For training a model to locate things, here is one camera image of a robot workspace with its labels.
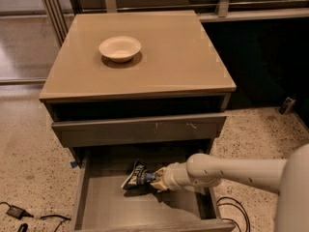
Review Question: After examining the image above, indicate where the grey drawer cabinet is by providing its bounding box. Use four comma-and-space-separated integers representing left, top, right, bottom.
39, 10, 238, 232

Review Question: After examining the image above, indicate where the black adapter cable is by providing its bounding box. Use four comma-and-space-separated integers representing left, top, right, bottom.
0, 200, 72, 232

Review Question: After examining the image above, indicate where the blue chip bag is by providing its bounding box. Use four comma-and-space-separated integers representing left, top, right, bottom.
121, 159, 156, 190

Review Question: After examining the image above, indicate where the closed grey top drawer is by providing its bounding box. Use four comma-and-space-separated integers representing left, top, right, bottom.
52, 114, 226, 148

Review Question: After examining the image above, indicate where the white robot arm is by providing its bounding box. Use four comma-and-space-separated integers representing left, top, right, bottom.
152, 144, 309, 232

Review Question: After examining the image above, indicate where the white paper bowl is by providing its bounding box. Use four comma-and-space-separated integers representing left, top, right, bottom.
98, 36, 141, 63

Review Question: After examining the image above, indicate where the blue tape piece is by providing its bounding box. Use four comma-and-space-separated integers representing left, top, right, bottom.
70, 160, 78, 168

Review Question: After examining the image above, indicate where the small grey floor device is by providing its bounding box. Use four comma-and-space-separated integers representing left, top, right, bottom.
279, 96, 295, 115

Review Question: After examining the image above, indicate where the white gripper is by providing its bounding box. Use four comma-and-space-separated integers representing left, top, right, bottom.
151, 162, 192, 192

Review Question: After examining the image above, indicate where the open grey middle drawer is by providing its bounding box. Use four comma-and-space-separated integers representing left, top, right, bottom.
72, 146, 236, 232

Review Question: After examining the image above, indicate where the black cable on floor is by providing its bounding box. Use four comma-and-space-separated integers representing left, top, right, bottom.
216, 195, 252, 232

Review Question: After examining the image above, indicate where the black power adapter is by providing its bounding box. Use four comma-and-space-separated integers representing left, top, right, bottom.
6, 205, 32, 219

